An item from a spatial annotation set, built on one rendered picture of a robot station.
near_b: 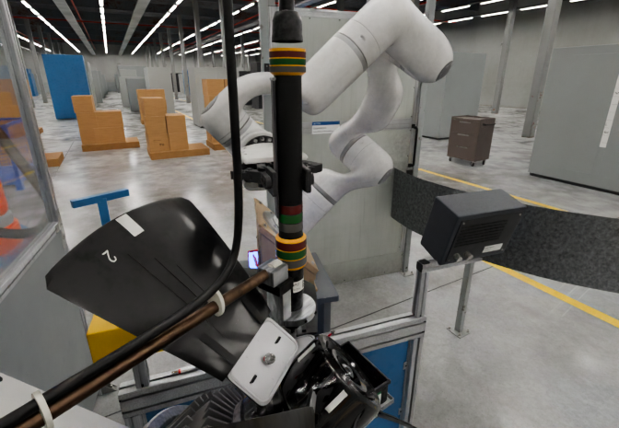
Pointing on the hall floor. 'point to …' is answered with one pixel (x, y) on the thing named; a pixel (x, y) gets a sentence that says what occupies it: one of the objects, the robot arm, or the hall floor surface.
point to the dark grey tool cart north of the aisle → (471, 138)
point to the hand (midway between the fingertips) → (287, 179)
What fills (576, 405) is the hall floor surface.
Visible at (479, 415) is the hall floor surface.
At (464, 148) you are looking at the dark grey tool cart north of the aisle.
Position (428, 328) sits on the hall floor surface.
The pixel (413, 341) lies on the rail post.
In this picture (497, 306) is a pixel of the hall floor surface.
